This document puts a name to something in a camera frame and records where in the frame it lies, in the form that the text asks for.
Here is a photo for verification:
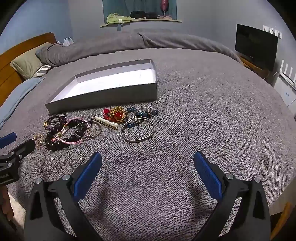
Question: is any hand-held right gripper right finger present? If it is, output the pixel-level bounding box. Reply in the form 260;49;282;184
193;151;271;241

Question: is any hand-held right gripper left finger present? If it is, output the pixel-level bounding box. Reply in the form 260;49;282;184
24;152;103;241

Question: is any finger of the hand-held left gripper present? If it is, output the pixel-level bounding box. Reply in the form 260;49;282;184
7;139;36;161
0;132;17;149

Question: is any gold crystal bead bracelet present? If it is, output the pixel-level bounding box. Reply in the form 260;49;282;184
32;134;45;149

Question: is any pink cord bracelet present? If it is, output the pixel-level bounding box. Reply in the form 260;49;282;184
51;118;93;145

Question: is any silver bangle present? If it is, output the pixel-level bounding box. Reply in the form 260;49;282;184
75;120;103;139
121;115;155;142

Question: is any red bead gold chain bracelet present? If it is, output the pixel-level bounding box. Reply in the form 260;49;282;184
103;106;129;124

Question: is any blue bead bracelet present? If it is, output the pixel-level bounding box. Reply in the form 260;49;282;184
124;107;159;129

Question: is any grey shallow cardboard box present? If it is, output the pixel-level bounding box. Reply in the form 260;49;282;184
45;59;158;115

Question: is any person's left hand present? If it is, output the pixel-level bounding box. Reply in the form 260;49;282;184
0;185;15;221

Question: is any light blue blanket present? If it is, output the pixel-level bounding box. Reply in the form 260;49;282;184
0;77;45;129

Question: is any pearl hair clip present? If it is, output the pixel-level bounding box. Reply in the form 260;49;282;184
91;115;119;130

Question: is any grey knit bed blanket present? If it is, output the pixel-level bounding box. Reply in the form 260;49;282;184
0;47;296;241

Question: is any striped pillow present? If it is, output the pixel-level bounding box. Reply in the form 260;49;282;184
31;64;52;78

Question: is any green pillow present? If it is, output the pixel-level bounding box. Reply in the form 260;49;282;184
10;42;52;79

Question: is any wooden headboard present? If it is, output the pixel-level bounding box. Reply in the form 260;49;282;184
0;32;57;94

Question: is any white cabinet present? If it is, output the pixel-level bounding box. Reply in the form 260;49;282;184
273;76;296;107

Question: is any wooden television stand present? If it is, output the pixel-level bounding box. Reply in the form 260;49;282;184
238;56;270;78

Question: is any white router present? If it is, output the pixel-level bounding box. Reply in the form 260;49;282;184
279;60;296;90

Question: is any black television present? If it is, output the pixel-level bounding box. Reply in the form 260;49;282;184
235;24;278;71

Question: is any grey duvet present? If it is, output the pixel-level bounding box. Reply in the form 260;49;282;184
36;31;241;67

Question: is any green cloth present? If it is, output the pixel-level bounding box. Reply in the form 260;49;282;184
106;13;132;24

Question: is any wooden windowsill shelf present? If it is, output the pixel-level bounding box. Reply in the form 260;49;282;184
100;19;182;29

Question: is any black cloth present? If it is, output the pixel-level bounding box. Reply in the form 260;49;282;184
129;10;158;19

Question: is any teal curtain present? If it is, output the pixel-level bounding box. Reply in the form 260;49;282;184
103;0;177;21

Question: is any dark round bead bracelet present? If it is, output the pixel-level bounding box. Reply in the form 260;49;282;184
44;120;89;152

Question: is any dark braided bracelet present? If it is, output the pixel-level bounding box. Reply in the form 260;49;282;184
43;112;67;129

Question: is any white wall socket strip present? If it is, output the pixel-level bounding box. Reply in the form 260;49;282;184
262;25;282;37

